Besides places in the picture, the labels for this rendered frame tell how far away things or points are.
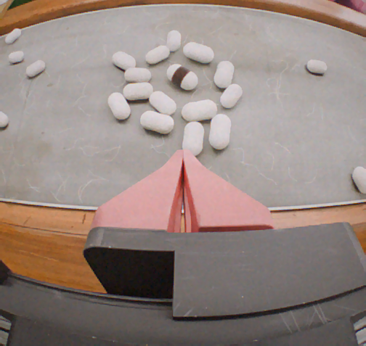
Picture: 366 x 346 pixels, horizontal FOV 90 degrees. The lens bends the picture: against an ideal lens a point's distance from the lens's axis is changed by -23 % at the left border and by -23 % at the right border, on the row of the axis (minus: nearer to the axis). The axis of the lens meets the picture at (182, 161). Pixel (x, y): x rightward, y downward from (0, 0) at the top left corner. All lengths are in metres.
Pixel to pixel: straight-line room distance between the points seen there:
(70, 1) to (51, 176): 0.28
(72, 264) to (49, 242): 0.03
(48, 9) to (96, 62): 0.16
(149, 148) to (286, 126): 0.16
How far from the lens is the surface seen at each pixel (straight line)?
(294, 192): 0.27
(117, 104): 0.26
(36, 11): 0.45
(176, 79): 0.27
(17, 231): 0.28
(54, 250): 0.25
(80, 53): 0.35
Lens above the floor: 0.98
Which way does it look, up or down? 76 degrees down
